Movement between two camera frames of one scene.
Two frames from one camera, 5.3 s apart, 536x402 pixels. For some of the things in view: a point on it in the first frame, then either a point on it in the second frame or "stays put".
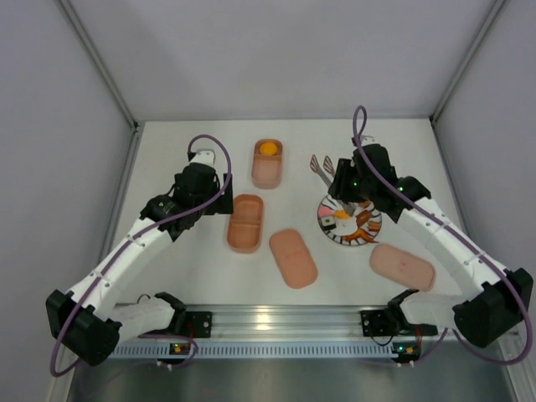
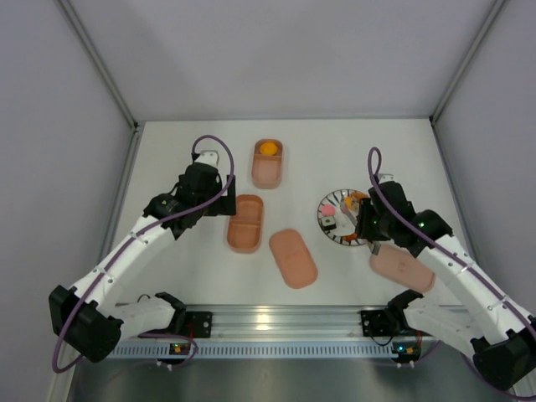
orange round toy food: [268, 148] stays put
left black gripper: [224, 194] stays put
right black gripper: [342, 180] to [363, 220]
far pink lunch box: [267, 169] stays put
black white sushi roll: [328, 223] stays put
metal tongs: [327, 173] to [374, 247]
